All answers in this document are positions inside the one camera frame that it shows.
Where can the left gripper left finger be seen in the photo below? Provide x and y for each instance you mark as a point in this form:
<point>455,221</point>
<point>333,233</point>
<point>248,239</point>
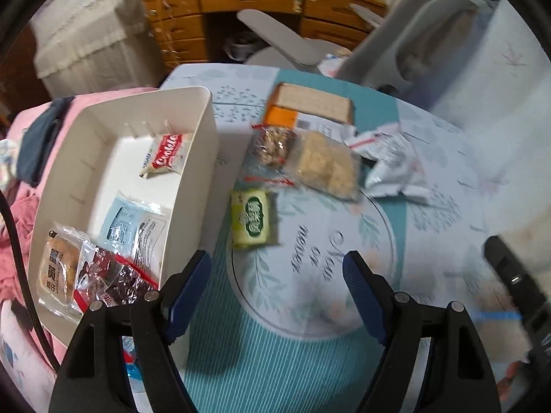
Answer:
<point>93,376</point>

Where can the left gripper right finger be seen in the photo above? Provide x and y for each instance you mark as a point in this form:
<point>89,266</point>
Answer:
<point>458,376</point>

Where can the dark red snack packet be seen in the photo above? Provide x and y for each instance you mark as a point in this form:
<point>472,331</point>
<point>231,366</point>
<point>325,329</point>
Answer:
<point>109,278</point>

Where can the orange egg yolk pastry pack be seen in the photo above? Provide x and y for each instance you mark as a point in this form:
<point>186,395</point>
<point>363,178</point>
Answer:
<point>60,264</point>

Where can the light blue snack packet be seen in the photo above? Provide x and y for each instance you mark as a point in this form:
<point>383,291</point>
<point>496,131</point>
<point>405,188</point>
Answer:
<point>136,230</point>

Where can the white red packet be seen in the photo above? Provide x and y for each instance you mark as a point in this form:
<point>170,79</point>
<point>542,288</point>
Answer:
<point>397,169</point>

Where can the green snack packet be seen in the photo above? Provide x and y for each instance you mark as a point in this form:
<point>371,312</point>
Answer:
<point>252,223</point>

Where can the red Cookies packet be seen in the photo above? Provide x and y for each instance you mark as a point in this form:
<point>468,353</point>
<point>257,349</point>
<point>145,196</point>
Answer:
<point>167,153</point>

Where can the white plastic storage bin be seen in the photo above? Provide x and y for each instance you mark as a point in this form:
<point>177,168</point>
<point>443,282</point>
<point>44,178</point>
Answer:
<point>133,176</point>

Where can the rice puff pack clear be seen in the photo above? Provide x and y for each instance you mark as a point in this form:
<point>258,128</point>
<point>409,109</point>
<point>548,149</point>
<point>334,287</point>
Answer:
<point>322,163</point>

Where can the nut candy clear wrapper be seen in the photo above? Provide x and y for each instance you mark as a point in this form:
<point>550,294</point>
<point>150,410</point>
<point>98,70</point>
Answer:
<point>272,144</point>

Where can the brown wafer cracker pack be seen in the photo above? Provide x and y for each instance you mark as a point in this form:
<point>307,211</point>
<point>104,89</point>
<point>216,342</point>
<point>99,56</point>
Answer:
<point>287,101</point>

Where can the teal patterned table mat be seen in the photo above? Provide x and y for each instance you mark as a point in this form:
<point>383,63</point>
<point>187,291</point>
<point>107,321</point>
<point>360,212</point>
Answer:
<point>277,330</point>

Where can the dark blue folded cloth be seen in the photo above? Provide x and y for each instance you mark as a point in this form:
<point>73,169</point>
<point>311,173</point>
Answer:
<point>39,140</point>

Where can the grey office chair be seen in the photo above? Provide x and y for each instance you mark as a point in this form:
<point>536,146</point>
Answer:
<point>418,43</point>

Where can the lace covered piano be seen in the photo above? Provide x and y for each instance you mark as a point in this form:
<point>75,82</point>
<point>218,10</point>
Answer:
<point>86,46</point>

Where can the wooden desk with drawers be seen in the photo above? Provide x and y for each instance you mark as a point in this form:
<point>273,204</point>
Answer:
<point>196,31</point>

